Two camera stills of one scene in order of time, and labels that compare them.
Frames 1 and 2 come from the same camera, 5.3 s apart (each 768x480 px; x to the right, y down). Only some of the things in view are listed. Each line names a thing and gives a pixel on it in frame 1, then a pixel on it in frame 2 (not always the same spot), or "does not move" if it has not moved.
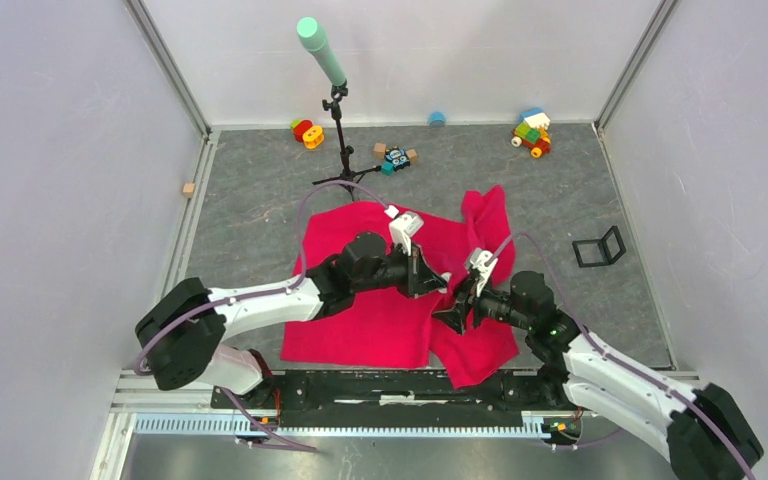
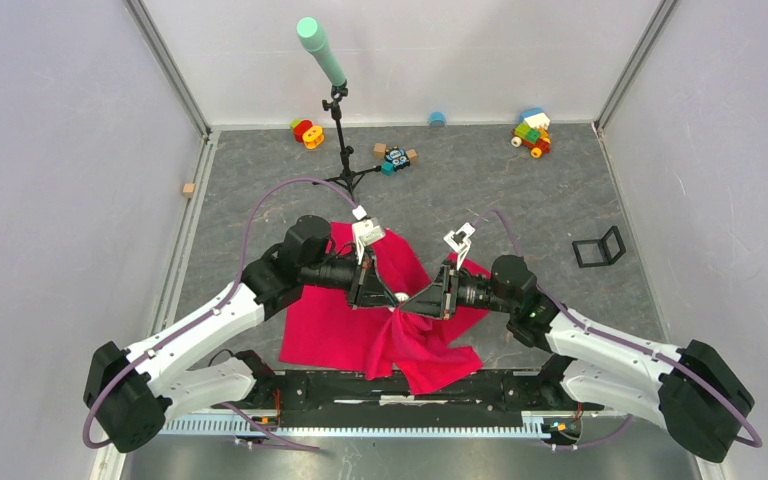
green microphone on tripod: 309,32 does not move
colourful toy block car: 532,132 does not move
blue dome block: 437,118 does not move
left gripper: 420,278 to 366,288
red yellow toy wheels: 305,131 does not move
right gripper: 455,317 to 437,299
